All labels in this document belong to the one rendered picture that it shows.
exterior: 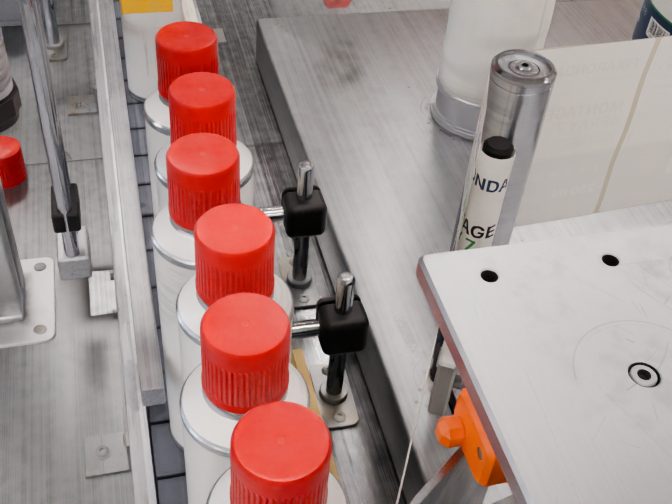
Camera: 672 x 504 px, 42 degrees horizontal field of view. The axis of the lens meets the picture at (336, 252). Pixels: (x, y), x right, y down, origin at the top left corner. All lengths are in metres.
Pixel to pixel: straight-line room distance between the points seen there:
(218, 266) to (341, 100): 0.48
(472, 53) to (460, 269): 0.49
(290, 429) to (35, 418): 0.35
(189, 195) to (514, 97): 0.21
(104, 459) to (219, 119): 0.26
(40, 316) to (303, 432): 0.42
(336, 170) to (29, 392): 0.29
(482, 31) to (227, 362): 0.47
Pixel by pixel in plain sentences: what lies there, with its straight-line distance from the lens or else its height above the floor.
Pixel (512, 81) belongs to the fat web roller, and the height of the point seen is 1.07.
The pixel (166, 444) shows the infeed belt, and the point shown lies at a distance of 0.54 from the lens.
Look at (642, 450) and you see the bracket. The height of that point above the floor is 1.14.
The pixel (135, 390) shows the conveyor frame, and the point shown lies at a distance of 0.57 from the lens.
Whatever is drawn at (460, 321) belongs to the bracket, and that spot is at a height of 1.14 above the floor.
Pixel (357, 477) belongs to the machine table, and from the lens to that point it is 0.58.
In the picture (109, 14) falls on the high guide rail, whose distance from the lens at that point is 0.77.
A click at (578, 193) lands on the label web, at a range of 0.65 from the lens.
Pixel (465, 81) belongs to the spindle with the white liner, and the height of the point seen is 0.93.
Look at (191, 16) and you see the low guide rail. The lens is 0.86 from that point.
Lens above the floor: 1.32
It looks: 43 degrees down
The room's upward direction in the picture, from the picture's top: 6 degrees clockwise
